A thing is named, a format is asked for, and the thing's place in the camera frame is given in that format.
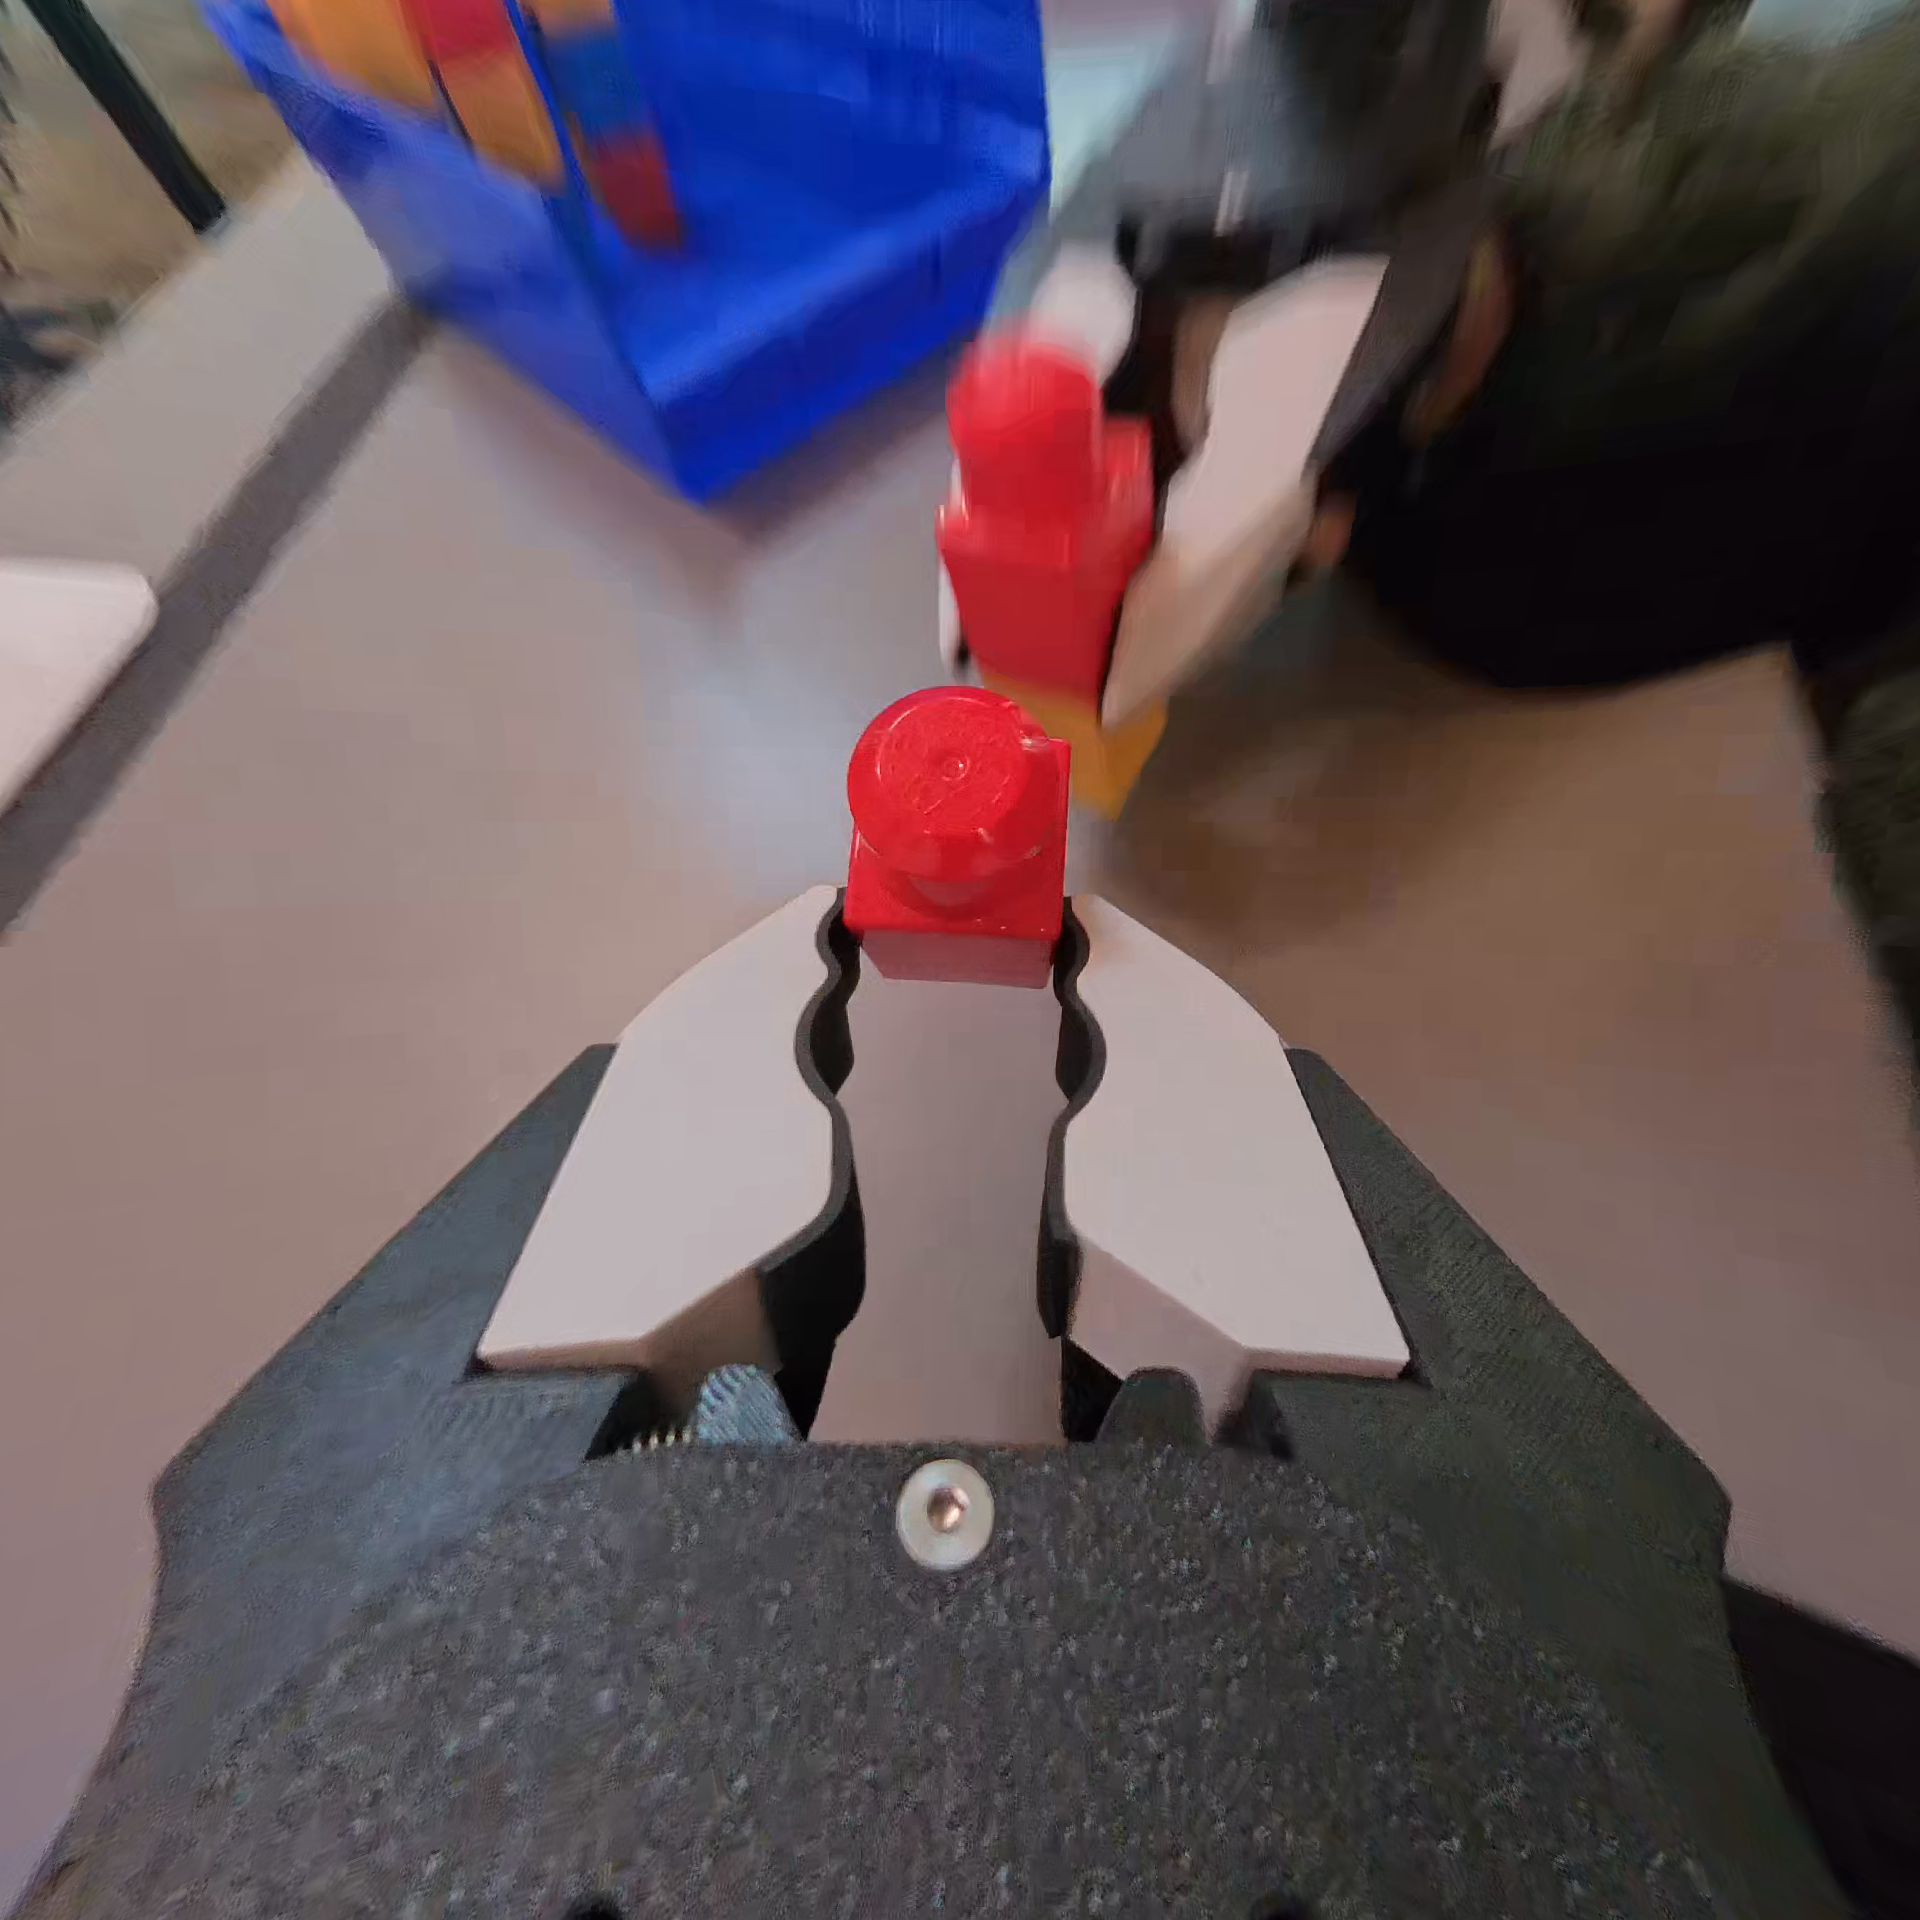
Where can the black upright post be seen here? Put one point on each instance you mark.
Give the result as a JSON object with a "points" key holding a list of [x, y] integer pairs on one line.
{"points": [[130, 107]]}

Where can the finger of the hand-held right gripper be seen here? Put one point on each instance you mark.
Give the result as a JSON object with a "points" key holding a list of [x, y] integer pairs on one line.
{"points": [[1067, 303], [1244, 480]]}

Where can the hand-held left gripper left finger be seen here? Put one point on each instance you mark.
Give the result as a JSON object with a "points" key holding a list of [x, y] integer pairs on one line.
{"points": [[661, 1201]]}

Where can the poster board stand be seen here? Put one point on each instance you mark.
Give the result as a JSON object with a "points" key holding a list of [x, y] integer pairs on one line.
{"points": [[61, 660]]}

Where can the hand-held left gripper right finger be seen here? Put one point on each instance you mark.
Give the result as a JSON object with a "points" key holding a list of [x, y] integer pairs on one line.
{"points": [[1228, 1201]]}

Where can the person's right hand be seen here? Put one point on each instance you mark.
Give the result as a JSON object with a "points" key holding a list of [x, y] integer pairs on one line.
{"points": [[1463, 345]]}

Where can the blue plastic bin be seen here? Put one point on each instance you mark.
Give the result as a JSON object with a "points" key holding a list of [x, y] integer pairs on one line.
{"points": [[825, 268]]}

